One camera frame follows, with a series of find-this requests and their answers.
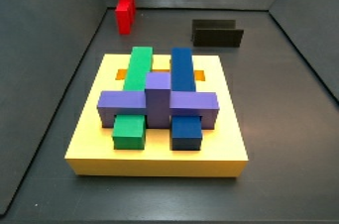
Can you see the red cross-shaped block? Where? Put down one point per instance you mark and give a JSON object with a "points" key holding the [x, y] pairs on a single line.
{"points": [[125, 14]]}

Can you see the yellow base board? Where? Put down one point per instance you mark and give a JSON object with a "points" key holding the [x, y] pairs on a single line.
{"points": [[222, 158]]}

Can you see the purple cross-shaped block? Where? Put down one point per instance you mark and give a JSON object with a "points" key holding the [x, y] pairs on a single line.
{"points": [[158, 102]]}

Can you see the blue long block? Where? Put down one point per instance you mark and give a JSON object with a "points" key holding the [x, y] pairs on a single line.
{"points": [[186, 125]]}

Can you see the green long block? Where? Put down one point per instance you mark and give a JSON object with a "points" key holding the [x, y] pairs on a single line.
{"points": [[129, 131]]}

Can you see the black angle bracket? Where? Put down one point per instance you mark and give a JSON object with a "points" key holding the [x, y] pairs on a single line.
{"points": [[217, 33]]}

